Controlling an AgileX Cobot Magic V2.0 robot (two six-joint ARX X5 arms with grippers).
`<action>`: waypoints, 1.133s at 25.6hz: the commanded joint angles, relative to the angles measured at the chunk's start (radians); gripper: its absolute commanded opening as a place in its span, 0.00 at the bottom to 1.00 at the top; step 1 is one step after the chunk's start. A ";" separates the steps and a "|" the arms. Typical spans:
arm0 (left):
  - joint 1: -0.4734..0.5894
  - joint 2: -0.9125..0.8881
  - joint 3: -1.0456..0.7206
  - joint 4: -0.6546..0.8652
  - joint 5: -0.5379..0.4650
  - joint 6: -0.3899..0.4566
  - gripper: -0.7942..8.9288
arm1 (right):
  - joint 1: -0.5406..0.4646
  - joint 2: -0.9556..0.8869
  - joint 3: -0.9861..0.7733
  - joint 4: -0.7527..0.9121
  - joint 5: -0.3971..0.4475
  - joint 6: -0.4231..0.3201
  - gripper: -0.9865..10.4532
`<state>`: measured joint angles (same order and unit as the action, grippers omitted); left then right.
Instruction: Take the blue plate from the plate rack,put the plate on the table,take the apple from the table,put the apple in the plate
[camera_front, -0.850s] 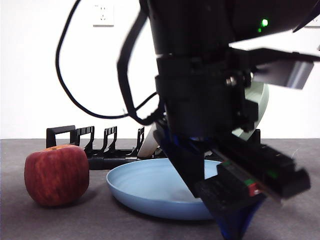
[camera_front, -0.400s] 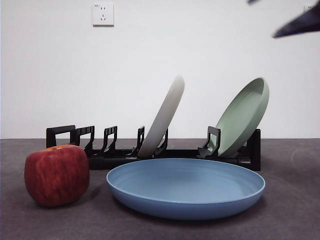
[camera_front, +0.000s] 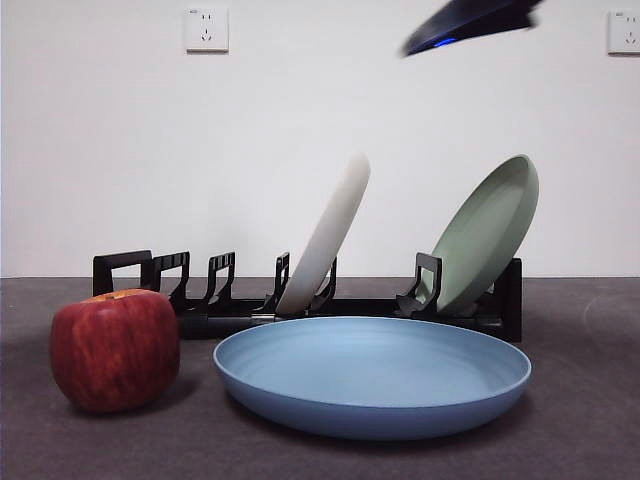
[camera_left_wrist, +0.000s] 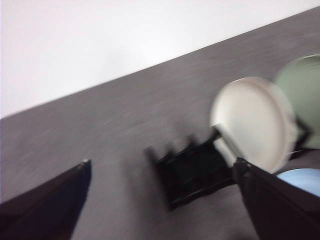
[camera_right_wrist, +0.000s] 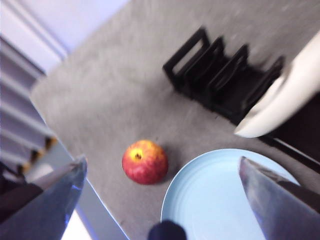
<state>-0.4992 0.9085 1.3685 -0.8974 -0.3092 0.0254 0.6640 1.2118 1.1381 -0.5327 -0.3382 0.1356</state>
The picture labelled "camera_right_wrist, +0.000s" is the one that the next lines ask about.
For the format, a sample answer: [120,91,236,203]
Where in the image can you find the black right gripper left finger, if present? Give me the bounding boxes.
[0,154,88,240]

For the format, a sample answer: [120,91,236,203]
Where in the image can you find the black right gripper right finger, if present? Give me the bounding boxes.
[238,156,320,240]

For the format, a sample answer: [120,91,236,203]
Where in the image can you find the light blue plate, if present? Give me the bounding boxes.
[160,148,301,240]

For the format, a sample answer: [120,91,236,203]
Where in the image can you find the red apple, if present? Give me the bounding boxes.
[121,139,169,185]

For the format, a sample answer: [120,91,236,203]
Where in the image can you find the cream white plate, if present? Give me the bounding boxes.
[233,32,320,139]

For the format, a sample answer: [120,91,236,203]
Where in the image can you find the black plate rack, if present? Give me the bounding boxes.
[162,27,320,175]

